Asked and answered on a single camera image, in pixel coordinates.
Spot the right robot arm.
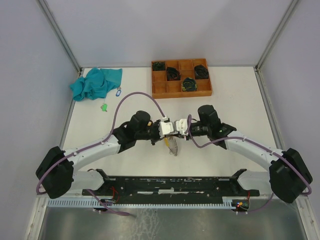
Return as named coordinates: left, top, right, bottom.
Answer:
left=174, top=105, right=313, bottom=203

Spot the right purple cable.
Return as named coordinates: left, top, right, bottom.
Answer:
left=186, top=114, right=312, bottom=215

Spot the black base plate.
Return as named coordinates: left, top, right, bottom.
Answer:
left=93, top=176, right=260, bottom=204

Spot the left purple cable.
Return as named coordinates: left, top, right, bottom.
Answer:
left=36, top=91, right=168, bottom=216

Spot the key with blue tag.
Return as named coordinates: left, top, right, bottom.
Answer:
left=115, top=86, right=122, bottom=97

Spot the wooden compartment tray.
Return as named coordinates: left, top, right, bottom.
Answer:
left=151, top=58, right=213, bottom=99

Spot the white cable duct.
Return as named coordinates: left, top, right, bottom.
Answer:
left=47, top=197, right=236, bottom=210

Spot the teal cloth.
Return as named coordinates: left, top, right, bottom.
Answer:
left=69, top=67, right=123, bottom=102

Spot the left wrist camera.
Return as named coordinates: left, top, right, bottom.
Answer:
left=159, top=120, right=175, bottom=137

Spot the key with green tag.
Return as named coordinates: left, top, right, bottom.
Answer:
left=100, top=103, right=108, bottom=112

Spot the right aluminium frame post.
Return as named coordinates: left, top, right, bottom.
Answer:
left=254, top=0, right=301, bottom=70

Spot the rolled dark fabric far left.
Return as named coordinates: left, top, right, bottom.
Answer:
left=152, top=61, right=166, bottom=72

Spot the aluminium frame post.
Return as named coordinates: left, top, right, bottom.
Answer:
left=254, top=0, right=301, bottom=70
left=36, top=0, right=83, bottom=76

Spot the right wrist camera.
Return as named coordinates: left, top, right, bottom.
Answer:
left=173, top=118, right=190, bottom=136

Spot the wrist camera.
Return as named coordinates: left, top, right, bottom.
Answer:
left=159, top=120, right=175, bottom=137
left=173, top=118, right=190, bottom=136

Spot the rolled dark fabric right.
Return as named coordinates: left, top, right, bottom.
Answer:
left=194, top=64, right=210, bottom=80

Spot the metal keyring organizer yellow handle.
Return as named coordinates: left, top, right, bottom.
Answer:
left=164, top=136, right=178, bottom=157

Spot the rolled dark fabric red pattern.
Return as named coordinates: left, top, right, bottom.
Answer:
left=166, top=67, right=181, bottom=81

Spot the rolled dark fabric green pattern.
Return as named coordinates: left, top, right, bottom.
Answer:
left=181, top=77, right=198, bottom=92

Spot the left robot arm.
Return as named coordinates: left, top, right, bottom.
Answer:
left=35, top=110, right=162, bottom=199

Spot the purple cable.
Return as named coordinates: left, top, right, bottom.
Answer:
left=186, top=114, right=312, bottom=215
left=36, top=91, right=168, bottom=216

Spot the left aluminium frame post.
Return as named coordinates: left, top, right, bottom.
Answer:
left=36, top=0, right=83, bottom=76

